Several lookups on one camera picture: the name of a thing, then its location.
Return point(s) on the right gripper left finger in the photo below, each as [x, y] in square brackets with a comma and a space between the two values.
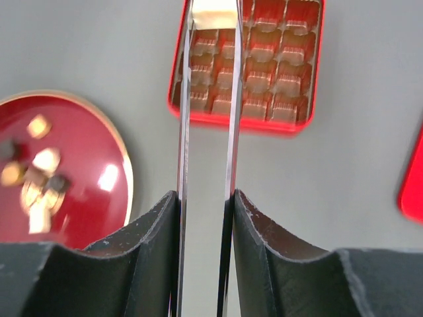
[128, 273]

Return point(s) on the metal tongs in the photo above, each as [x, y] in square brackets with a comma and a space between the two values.
[232, 151]

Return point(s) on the round dark red plate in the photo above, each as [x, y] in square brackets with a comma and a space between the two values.
[94, 159]

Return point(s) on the tan chocolate piece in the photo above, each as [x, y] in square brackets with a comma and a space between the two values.
[39, 126]

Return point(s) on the oval white chocolate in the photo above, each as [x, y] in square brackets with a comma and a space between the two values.
[13, 174]

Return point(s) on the dark chocolate piece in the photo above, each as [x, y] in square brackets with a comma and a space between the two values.
[57, 183]

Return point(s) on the red chocolate box with tray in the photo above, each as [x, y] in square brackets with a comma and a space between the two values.
[282, 45]

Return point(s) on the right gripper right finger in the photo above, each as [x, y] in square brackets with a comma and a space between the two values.
[279, 274]

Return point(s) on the red box lid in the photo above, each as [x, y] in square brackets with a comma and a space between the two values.
[409, 199]

